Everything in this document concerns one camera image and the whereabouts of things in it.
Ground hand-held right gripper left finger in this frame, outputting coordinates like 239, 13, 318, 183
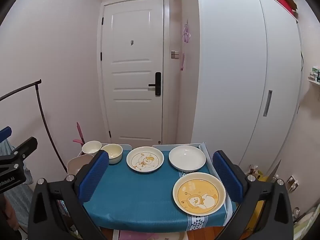
28, 150, 110, 240

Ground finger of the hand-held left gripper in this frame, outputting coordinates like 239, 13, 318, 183
0, 126, 12, 143
0, 137, 38, 164

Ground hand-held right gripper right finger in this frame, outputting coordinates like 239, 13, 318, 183
213, 150, 293, 240

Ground white bowl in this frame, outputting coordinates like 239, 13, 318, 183
82, 141, 102, 156

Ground cream bowl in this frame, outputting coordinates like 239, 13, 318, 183
100, 144, 123, 165

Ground yellow bear print plate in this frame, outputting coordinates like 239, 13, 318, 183
172, 172, 227, 216

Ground plain white plate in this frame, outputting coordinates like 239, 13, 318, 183
169, 145, 207, 172

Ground duck print plate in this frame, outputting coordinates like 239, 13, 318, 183
126, 146, 165, 173

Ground striped blue cloth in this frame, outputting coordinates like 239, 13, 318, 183
0, 140, 34, 227

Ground black clothes rack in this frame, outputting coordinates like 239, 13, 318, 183
0, 79, 68, 174

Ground blue tablecloth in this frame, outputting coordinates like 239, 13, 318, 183
82, 146, 237, 233

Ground white panel door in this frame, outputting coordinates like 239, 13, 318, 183
101, 0, 166, 148

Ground white wardrobe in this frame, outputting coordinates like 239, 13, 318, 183
181, 0, 304, 178

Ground red box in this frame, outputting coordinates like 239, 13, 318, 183
276, 0, 298, 18

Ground wall power socket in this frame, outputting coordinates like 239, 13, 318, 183
287, 175, 299, 191

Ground grey wardrobe handle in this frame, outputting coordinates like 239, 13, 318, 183
263, 89, 273, 117

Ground black door lock handle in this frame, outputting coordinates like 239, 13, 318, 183
148, 72, 162, 96

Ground wall shelf with small boxes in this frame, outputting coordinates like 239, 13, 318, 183
307, 66, 320, 84

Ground pink bow wall decoration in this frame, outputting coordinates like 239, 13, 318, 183
182, 20, 191, 44

